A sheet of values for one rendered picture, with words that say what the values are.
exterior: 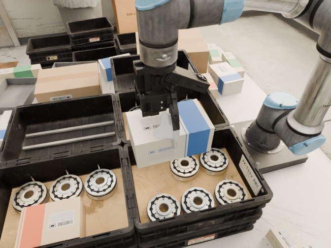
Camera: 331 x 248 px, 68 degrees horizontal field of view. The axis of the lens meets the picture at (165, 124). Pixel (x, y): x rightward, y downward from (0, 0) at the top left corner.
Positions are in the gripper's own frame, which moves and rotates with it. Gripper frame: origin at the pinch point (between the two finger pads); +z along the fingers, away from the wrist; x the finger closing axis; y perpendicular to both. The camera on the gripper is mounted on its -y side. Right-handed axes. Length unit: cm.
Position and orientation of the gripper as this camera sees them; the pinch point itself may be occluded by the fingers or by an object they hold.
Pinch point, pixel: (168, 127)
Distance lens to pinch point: 64.0
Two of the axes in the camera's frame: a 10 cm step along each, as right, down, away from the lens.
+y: -9.6, 2.1, -2.0
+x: 2.9, 6.7, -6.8
